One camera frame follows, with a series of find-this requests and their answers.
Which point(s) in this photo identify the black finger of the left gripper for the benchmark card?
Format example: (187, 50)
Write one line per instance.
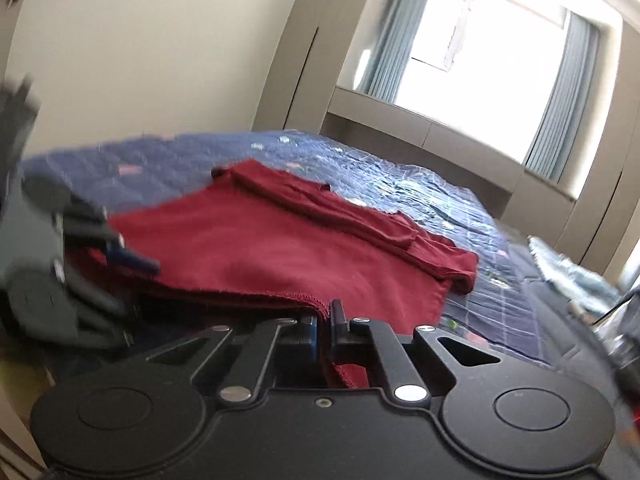
(102, 317)
(86, 232)

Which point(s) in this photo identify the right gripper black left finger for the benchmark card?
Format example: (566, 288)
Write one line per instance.
(225, 364)

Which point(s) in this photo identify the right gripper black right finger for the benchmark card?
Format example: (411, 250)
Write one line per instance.
(429, 365)

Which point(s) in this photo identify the dark red knit sweater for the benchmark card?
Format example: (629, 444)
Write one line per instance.
(257, 236)

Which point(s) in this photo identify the blue plaid floral quilt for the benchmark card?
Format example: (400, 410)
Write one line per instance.
(510, 306)

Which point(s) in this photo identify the light blue patterned cloth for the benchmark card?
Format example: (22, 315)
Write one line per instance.
(583, 287)

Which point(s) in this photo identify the beige window bench cabinet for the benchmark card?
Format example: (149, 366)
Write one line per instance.
(509, 192)

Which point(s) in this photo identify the silver glossy bag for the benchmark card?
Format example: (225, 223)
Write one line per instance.
(618, 331)

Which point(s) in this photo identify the beige tall wardrobe right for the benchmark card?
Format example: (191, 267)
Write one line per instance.
(608, 199)

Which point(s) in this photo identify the beige tall wardrobe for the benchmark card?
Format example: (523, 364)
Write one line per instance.
(608, 199)
(305, 68)

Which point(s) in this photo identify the light blue right curtain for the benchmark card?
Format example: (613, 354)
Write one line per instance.
(556, 134)

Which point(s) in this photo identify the light blue curtain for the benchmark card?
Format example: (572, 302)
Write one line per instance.
(556, 134)
(391, 53)

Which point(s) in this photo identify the beige tall wardrobe left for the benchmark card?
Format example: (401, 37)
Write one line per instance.
(305, 68)

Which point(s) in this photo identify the light blue left curtain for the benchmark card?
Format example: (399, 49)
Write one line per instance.
(391, 53)

